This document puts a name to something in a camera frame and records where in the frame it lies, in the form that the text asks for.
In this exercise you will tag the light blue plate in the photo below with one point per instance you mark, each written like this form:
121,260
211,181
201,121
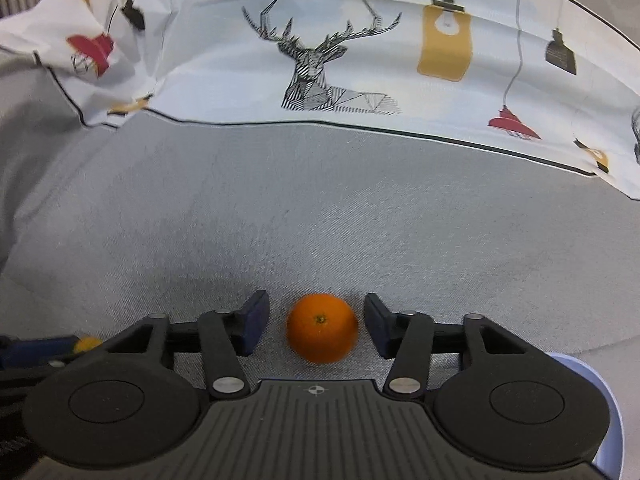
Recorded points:
617,425

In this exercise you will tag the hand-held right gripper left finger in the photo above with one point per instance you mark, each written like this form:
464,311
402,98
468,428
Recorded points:
255,322

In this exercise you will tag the round orange with stem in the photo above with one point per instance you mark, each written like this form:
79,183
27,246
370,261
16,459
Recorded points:
322,327

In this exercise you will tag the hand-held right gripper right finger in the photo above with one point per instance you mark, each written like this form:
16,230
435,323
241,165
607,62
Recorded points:
377,325

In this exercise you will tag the white printed deer cloth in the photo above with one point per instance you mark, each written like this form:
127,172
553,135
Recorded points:
200,60

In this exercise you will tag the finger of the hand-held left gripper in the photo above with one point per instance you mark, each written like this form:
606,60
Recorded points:
35,350

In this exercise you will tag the yellow cherry tomato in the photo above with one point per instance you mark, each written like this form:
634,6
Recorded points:
90,344

